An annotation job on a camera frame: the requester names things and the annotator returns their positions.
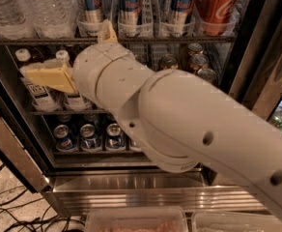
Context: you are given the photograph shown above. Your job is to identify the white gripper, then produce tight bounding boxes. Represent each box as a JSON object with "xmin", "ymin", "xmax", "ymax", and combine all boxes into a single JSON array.
[{"xmin": 20, "ymin": 20, "xmax": 135, "ymax": 104}]

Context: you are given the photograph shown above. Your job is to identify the clear water bottle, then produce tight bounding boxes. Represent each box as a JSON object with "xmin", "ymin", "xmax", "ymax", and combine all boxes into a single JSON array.
[
  {"xmin": 0, "ymin": 0, "xmax": 36, "ymax": 40},
  {"xmin": 29, "ymin": 0, "xmax": 77, "ymax": 39}
]

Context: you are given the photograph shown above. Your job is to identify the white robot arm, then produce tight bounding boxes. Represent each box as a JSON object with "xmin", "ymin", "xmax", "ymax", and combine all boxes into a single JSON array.
[{"xmin": 20, "ymin": 21, "xmax": 282, "ymax": 221}]

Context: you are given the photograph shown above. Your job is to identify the right front tea bottle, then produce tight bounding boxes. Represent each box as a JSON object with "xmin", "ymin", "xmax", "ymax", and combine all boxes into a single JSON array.
[{"xmin": 55, "ymin": 50, "xmax": 92, "ymax": 111}]

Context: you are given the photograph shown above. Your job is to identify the tea bottle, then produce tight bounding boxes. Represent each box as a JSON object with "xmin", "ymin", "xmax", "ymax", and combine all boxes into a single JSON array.
[
  {"xmin": 55, "ymin": 50, "xmax": 92, "ymax": 111},
  {"xmin": 14, "ymin": 48, "xmax": 59, "ymax": 112}
]

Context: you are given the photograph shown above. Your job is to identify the left front tea bottle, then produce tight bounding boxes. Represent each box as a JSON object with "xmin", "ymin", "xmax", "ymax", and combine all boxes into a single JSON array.
[{"xmin": 14, "ymin": 48, "xmax": 59, "ymax": 112}]

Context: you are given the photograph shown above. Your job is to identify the steel fridge door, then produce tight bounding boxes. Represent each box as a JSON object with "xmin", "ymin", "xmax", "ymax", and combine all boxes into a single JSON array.
[{"xmin": 0, "ymin": 45, "xmax": 70, "ymax": 217}]

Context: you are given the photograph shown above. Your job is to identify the stainless steel fridge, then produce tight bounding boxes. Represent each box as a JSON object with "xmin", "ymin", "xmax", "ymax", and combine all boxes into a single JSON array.
[{"xmin": 0, "ymin": 0, "xmax": 282, "ymax": 216}]

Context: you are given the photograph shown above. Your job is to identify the left Red Bull can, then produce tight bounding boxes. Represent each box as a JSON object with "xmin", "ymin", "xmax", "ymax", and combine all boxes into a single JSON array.
[{"xmin": 84, "ymin": 0, "xmax": 112, "ymax": 37}]

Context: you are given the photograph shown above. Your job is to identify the red bull can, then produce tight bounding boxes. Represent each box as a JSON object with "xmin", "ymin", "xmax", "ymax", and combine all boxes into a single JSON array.
[
  {"xmin": 84, "ymin": 0, "xmax": 112, "ymax": 37},
  {"xmin": 167, "ymin": 0, "xmax": 194, "ymax": 37},
  {"xmin": 118, "ymin": 0, "xmax": 143, "ymax": 37}
]

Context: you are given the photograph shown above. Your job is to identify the middle Red Bull can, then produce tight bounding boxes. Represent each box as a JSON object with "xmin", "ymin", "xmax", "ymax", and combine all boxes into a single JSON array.
[{"xmin": 118, "ymin": 0, "xmax": 143, "ymax": 37}]

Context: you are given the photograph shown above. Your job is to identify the gold can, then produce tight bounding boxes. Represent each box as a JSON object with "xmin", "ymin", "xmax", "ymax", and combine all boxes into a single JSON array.
[
  {"xmin": 158, "ymin": 53, "xmax": 179, "ymax": 70},
  {"xmin": 188, "ymin": 54, "xmax": 210, "ymax": 73},
  {"xmin": 197, "ymin": 69, "xmax": 217, "ymax": 85}
]

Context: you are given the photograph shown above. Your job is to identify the middle Pepsi can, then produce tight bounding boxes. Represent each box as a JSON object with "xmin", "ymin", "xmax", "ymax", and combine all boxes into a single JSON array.
[{"xmin": 80, "ymin": 124, "xmax": 101, "ymax": 152}]

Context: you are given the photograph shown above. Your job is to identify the pepsi can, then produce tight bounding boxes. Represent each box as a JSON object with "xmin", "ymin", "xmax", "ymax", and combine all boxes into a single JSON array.
[
  {"xmin": 80, "ymin": 124, "xmax": 101, "ymax": 152},
  {"xmin": 53, "ymin": 125, "xmax": 78, "ymax": 153},
  {"xmin": 105, "ymin": 123, "xmax": 126, "ymax": 151}
]

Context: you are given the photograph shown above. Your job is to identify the left Pepsi can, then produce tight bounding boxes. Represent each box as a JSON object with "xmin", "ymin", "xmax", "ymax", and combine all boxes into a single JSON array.
[{"xmin": 53, "ymin": 125, "xmax": 78, "ymax": 153}]

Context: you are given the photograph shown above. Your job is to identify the right Pepsi can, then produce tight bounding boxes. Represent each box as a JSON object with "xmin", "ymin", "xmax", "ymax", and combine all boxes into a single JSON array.
[{"xmin": 105, "ymin": 123, "xmax": 126, "ymax": 151}]

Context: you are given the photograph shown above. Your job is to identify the front left silver can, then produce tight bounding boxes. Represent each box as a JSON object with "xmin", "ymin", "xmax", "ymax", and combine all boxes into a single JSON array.
[{"xmin": 129, "ymin": 139, "xmax": 141, "ymax": 152}]

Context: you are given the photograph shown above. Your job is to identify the right Red Bull can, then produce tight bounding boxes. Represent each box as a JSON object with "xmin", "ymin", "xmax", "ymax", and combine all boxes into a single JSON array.
[{"xmin": 167, "ymin": 0, "xmax": 194, "ymax": 37}]

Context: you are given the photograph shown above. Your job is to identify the front right gold can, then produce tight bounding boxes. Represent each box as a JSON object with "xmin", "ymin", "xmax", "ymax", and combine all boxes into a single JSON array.
[{"xmin": 197, "ymin": 69, "xmax": 217, "ymax": 85}]

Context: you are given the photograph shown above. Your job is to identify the red Coca-Cola can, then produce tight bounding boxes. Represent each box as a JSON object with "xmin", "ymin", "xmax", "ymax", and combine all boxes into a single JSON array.
[{"xmin": 195, "ymin": 0, "xmax": 237, "ymax": 36}]

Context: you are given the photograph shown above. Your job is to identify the left clear plastic bin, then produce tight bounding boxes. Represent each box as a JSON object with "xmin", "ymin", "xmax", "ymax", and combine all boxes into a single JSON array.
[{"xmin": 84, "ymin": 206, "xmax": 188, "ymax": 232}]

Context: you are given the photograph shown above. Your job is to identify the clear plastic bin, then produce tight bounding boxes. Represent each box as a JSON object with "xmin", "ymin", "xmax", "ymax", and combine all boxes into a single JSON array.
[
  {"xmin": 84, "ymin": 206, "xmax": 188, "ymax": 232},
  {"xmin": 191, "ymin": 212, "xmax": 282, "ymax": 232}
]

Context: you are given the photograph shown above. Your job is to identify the right clear plastic bin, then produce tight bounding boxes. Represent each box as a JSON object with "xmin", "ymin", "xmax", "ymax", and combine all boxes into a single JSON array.
[{"xmin": 191, "ymin": 212, "xmax": 282, "ymax": 232}]

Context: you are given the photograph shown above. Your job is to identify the black floor cables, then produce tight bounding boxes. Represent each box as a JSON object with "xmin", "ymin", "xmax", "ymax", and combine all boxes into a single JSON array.
[{"xmin": 0, "ymin": 162, "xmax": 86, "ymax": 232}]

